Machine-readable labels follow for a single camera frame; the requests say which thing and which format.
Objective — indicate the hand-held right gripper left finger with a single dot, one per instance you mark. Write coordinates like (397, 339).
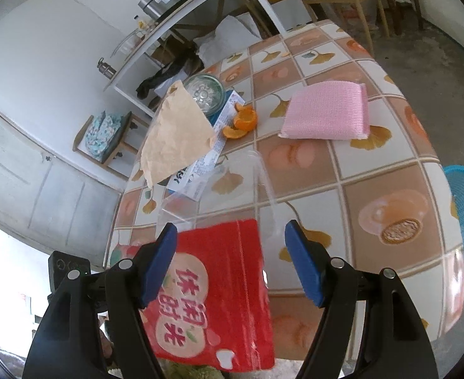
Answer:
(157, 268)

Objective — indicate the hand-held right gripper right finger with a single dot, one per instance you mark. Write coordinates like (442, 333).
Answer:
(305, 268)

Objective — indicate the red snack bag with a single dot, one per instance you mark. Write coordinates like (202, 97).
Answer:
(216, 284)

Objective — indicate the clear plastic container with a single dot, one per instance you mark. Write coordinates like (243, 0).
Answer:
(263, 181)

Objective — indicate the white cabinet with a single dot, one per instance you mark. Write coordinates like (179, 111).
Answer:
(38, 189)

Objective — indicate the leaf patterned tablecloth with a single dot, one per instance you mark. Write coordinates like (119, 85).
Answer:
(334, 166)

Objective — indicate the green fluffy cloth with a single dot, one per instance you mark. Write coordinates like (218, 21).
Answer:
(192, 373)

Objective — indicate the brown paper bag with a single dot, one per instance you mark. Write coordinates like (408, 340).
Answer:
(176, 138)

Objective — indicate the floral cloth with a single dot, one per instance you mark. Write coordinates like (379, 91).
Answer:
(101, 134)

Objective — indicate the wooden chair green seat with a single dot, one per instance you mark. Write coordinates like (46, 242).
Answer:
(123, 126)

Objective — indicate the pink sponge cloth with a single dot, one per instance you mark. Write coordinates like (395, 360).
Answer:
(326, 110)

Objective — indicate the orange peel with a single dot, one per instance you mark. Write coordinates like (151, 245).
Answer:
(243, 120)

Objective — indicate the black cloth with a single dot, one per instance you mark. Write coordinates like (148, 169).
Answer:
(153, 83)

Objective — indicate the metal thermos bottle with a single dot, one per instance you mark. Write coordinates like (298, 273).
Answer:
(106, 67)

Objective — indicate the white side table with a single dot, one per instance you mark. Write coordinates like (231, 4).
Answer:
(147, 43)

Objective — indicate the clear glass bowl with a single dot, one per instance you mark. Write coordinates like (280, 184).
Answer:
(125, 43)

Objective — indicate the white sack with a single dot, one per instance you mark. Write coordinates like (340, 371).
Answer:
(224, 35)

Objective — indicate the small clear bottle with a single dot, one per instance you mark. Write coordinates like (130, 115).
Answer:
(138, 23)

